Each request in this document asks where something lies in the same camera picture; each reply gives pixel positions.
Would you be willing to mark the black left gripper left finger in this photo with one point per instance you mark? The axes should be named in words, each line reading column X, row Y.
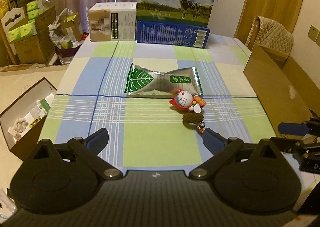
column 87, row 152

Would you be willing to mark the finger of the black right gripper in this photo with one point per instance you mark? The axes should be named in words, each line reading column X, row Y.
column 295, row 147
column 311, row 127

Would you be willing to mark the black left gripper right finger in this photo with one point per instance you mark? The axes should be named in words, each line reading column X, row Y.
column 223, row 151

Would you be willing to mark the toy car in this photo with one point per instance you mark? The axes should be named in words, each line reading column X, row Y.
column 201, row 126

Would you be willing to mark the large cardboard box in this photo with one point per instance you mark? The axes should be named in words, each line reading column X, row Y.
column 284, row 89

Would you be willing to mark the red Doraemon figurine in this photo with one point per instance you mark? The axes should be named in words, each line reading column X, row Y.
column 184, row 100

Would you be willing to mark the open brown floor box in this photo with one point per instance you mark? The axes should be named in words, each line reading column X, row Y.
column 22, row 121

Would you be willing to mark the silver green tea packet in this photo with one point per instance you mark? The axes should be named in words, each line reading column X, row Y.
column 147, row 83

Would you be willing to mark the quilted beige chair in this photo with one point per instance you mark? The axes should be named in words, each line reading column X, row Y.
column 271, row 34

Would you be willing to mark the silver bag of trash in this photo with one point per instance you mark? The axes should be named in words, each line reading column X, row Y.
column 67, row 35

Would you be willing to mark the white beige product box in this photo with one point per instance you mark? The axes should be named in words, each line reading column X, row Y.
column 112, row 21

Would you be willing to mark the cardboard box with tissue packs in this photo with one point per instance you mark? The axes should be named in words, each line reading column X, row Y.
column 27, row 31

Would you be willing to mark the blue milk carton box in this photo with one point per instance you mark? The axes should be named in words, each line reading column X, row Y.
column 173, row 22

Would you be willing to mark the yellow plastic bag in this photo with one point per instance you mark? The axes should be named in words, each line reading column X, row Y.
column 4, row 7

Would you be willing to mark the wall power socket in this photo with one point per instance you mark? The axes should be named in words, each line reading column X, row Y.
column 314, row 34

